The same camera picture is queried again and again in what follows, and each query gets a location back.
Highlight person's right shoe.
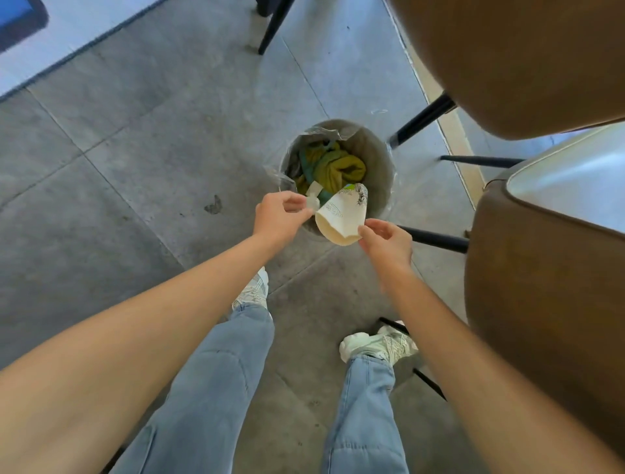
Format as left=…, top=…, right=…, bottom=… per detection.
left=339, top=324, right=419, bottom=365

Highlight grey waste bin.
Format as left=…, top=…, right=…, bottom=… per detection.
left=278, top=119, right=397, bottom=240

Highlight person's blue jeans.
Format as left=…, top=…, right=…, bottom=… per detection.
left=109, top=302, right=411, bottom=474

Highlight person's left shoe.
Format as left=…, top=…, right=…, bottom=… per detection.
left=232, top=267, right=270, bottom=313

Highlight person's left hand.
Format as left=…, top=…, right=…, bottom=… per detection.
left=252, top=191, right=315, bottom=251

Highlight person's right forearm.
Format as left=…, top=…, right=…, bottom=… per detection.
left=385, top=266, right=625, bottom=474

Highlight green yellow cloth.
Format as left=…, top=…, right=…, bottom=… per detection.
left=292, top=140, right=367, bottom=196

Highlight person's shoe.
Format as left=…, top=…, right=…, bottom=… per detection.
left=232, top=267, right=270, bottom=313
left=339, top=324, right=419, bottom=365

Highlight person's left forearm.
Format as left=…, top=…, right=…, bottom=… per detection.
left=0, top=234, right=274, bottom=474

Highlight crushed white paper cup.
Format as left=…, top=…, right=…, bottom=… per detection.
left=314, top=183, right=368, bottom=247

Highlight person's right hand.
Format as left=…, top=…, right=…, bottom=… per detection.
left=357, top=218, right=415, bottom=275

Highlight colourful number rug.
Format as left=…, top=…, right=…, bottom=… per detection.
left=0, top=0, right=162, bottom=101

